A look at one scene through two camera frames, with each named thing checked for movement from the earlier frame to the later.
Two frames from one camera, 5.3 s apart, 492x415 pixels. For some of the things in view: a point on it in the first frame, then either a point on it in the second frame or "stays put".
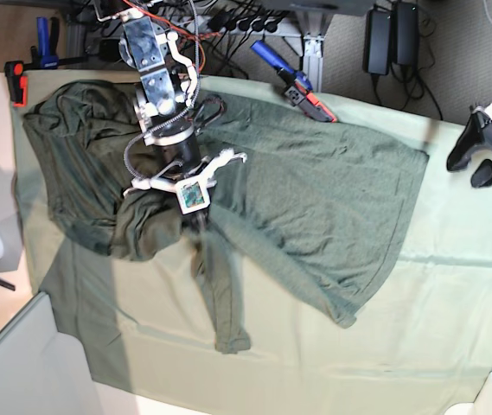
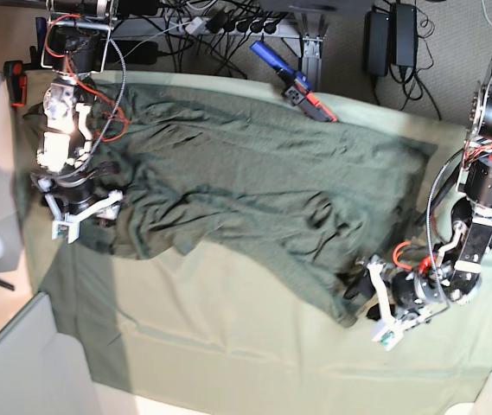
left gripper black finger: (197, 220) → (107, 222)
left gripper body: (194, 190) → (72, 194)
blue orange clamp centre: (299, 92) stays put
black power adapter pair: (391, 35) stays put
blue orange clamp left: (45, 55) stays put
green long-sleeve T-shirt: (313, 207) stays put
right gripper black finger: (479, 133) → (363, 285)
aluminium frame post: (314, 27) stays put
